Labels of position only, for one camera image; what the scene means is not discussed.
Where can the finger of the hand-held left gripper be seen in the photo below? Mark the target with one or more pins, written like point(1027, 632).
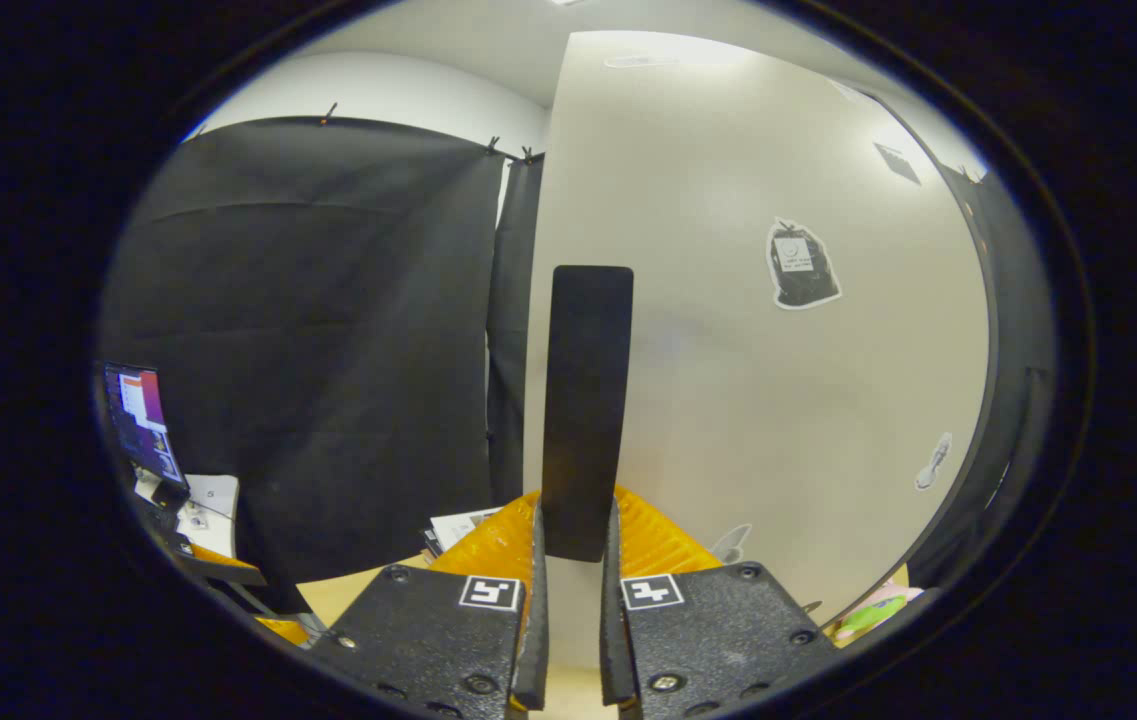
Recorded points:
point(283, 632)
point(228, 573)

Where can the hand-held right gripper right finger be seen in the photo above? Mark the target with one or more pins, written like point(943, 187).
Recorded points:
point(708, 630)

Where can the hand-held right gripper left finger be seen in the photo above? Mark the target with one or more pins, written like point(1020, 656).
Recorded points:
point(428, 630)

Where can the grey cabinet door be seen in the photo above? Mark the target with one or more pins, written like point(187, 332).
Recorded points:
point(728, 400)

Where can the white paper sheets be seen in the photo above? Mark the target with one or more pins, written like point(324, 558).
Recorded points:
point(210, 515)

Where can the pink and green plush toy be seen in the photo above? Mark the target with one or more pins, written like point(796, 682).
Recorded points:
point(868, 612)

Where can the computer monitor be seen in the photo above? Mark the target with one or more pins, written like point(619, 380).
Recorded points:
point(143, 420)

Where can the black backdrop cloth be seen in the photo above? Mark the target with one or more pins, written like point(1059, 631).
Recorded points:
point(328, 350)

